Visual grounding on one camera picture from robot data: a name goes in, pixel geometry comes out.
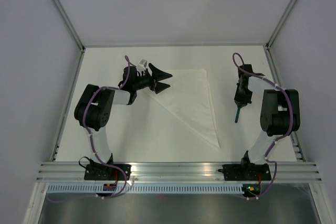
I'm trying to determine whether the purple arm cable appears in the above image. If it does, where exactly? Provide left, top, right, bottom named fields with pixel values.
left=47, top=55, right=132, bottom=204
left=232, top=52, right=292, bottom=200

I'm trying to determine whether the aluminium right frame post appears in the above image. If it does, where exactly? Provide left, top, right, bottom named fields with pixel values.
left=265, top=0, right=298, bottom=50

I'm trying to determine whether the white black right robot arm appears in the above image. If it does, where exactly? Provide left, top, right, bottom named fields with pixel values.
left=231, top=64, right=300, bottom=181

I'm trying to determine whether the aluminium frame post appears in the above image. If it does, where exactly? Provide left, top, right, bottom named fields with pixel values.
left=265, top=0, right=298, bottom=50
left=51, top=0, right=85, bottom=52

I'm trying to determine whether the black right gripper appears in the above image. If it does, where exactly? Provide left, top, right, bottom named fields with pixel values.
left=234, top=83, right=253, bottom=108

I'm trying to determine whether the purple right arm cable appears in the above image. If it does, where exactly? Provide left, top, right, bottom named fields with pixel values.
left=232, top=52, right=292, bottom=200

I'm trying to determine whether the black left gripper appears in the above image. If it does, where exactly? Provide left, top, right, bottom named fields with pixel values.
left=133, top=63, right=173, bottom=94

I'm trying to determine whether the knife with teal handle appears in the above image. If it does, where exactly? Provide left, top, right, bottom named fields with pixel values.
left=234, top=106, right=241, bottom=123

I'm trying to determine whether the white slotted cable duct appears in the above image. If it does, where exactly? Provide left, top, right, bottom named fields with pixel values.
left=47, top=183, right=243, bottom=194

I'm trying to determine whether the white cloth napkin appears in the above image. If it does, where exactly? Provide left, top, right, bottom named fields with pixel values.
left=149, top=69, right=220, bottom=150

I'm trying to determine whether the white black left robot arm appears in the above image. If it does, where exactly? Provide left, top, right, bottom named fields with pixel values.
left=74, top=60, right=173, bottom=182

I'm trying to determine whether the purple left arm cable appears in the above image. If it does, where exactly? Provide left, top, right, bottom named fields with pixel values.
left=47, top=55, right=132, bottom=204

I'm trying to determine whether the aluminium frame rail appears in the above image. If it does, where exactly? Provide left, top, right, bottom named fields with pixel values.
left=36, top=162, right=322, bottom=184
left=84, top=42, right=267, bottom=48

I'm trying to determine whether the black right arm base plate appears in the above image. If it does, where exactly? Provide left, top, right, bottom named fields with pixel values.
left=217, top=164, right=272, bottom=182

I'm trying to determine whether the aluminium left frame post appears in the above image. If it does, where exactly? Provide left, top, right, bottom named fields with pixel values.
left=51, top=0, right=85, bottom=52

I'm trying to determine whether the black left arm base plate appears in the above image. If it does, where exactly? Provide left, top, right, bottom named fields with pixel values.
left=84, top=163, right=131, bottom=181

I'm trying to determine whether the aluminium front frame rail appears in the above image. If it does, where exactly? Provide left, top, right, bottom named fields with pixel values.
left=36, top=162, right=322, bottom=184

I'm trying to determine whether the aluminium back frame rail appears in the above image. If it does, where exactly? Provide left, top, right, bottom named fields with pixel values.
left=84, top=42, right=267, bottom=48

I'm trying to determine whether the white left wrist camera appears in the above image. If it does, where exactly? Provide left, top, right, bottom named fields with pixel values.
left=136, top=59, right=148, bottom=71

